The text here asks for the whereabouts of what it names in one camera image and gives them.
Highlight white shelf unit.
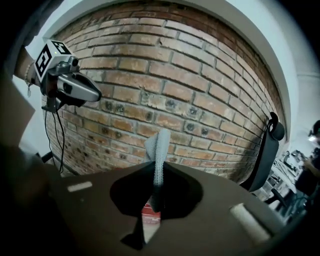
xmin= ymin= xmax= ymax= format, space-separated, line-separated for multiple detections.
xmin=264 ymin=149 xmax=306 ymax=201

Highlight black office chair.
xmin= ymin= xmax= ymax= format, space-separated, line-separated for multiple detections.
xmin=239 ymin=111 xmax=289 ymax=209

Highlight grey wiping cloth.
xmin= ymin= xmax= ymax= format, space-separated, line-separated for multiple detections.
xmin=144 ymin=129 xmax=172 ymax=214

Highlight red fire extinguisher box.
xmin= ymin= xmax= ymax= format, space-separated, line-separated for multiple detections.
xmin=141 ymin=203 xmax=161 ymax=225

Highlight person's left forearm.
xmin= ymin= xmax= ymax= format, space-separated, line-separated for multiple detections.
xmin=13 ymin=46 xmax=43 ymax=88

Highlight pale bead bracelet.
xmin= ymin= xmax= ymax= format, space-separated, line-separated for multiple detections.
xmin=24 ymin=61 xmax=36 ymax=98

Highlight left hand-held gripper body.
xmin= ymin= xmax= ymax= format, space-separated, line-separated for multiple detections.
xmin=33 ymin=39 xmax=81 ymax=114

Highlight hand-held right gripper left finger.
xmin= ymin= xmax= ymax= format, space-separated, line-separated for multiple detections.
xmin=48 ymin=161 xmax=155 ymax=256

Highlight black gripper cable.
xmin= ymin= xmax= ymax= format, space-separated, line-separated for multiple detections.
xmin=43 ymin=109 xmax=66 ymax=174

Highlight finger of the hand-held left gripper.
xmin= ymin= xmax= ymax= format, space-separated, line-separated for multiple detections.
xmin=60 ymin=97 xmax=88 ymax=108
xmin=57 ymin=71 xmax=103 ymax=103

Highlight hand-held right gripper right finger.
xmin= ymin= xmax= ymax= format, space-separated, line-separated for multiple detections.
xmin=147 ymin=161 xmax=288 ymax=256

